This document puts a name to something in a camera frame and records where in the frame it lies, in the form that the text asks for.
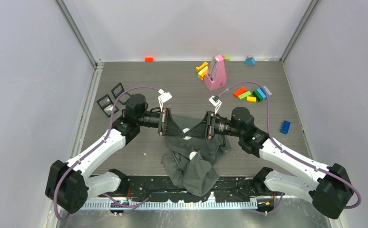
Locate orange long block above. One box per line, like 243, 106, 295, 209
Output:
233, 86, 247, 97

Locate stacked blue green bricks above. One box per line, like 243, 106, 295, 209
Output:
252, 86, 272, 102

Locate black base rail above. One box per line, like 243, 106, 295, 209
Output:
50, 175, 336, 211

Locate small yellow block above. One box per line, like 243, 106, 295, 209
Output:
246, 96, 257, 103

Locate black brooch box far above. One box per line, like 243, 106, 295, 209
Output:
111, 83, 131, 105

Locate grey t-shirt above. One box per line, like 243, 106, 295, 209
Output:
161, 114, 232, 197

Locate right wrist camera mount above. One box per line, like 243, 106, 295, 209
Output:
209, 95, 222, 114

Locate blue flat brick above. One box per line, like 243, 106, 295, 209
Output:
280, 120, 291, 134

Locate black brooch box near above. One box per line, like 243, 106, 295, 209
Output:
96, 94, 119, 117

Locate yellow curved blocks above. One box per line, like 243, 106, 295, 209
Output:
195, 62, 208, 80

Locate blue triangular block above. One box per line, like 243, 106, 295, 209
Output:
244, 55, 256, 66

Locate pink metronome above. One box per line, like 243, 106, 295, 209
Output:
203, 55, 227, 91

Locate red block by wall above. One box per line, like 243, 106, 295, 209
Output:
145, 56, 154, 62

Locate lime green block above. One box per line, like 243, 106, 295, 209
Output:
238, 91, 252, 100

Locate black brooch box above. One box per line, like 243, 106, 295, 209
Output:
96, 94, 119, 117
111, 83, 131, 105

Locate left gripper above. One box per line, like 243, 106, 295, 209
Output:
137, 108, 185, 138

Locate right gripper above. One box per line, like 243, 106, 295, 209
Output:
186, 112, 243, 140

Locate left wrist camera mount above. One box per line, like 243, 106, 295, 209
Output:
158, 89, 172, 110

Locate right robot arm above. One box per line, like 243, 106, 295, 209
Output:
184, 107, 356, 219

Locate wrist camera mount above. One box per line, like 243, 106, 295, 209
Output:
209, 95, 222, 114
158, 89, 172, 110

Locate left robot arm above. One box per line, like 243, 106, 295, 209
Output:
45, 90, 172, 214

